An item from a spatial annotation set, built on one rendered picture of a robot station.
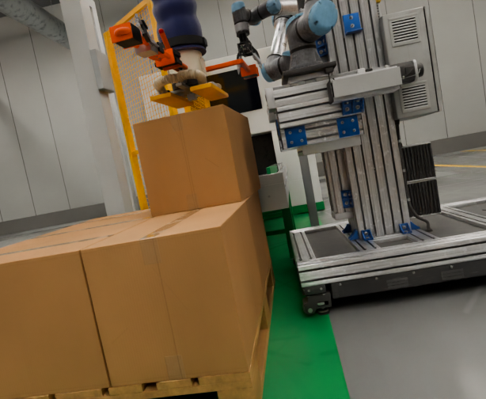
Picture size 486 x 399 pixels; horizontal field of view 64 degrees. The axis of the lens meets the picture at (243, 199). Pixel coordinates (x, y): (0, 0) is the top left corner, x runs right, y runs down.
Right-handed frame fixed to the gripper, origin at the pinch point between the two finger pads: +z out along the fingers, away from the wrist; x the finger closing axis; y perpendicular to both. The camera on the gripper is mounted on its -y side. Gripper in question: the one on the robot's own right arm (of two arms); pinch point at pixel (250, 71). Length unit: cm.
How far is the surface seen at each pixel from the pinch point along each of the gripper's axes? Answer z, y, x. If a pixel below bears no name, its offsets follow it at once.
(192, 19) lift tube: -20.9, 34.7, -17.7
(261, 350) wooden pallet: 116, 83, -4
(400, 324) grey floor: 118, 70, 46
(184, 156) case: 41, 60, -26
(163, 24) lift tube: -20, 39, -31
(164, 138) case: 32, 60, -33
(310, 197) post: 81, -65, 18
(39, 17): -372, -619, -530
